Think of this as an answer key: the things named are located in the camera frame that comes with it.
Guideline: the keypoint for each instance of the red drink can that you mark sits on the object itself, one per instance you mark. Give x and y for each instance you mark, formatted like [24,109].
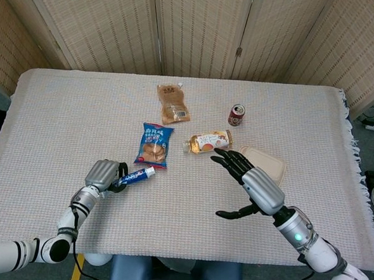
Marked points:
[237,115]

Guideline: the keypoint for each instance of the tea bottle with peach label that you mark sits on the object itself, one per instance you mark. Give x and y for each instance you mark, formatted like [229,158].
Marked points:
[210,141]

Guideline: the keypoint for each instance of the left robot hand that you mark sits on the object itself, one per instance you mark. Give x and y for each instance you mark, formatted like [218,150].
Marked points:
[101,173]

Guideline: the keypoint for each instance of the blue snack bag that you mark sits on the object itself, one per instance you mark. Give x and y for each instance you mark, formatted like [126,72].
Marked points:
[154,146]

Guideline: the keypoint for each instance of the beige folding screen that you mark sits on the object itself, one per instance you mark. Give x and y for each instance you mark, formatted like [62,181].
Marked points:
[118,24]

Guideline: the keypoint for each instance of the yellow floor tape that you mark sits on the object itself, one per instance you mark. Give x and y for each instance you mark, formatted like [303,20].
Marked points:
[77,271]

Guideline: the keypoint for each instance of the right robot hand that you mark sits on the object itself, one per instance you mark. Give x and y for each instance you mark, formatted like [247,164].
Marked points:
[263,190]

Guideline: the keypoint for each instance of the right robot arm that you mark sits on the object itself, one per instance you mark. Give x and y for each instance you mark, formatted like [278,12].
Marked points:
[326,256]

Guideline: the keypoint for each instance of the metal screen hinge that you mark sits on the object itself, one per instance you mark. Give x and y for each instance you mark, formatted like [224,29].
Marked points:
[239,51]

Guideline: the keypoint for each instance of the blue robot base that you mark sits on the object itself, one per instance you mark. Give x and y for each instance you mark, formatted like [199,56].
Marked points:
[175,275]

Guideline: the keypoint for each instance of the blue white toothpaste tube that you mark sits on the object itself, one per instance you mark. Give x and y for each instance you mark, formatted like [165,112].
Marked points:
[137,175]

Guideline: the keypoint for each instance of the white round robot part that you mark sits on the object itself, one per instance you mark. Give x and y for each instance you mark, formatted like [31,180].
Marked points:
[97,259]

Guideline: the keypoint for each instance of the brown sauce pouch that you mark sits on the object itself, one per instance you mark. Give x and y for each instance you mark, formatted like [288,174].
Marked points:
[173,104]

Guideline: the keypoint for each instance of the woven white tablecloth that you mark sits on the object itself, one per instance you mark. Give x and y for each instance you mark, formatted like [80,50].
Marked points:
[169,215]

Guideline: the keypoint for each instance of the beige lidded food container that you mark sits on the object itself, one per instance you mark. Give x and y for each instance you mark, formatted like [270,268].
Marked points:
[269,165]

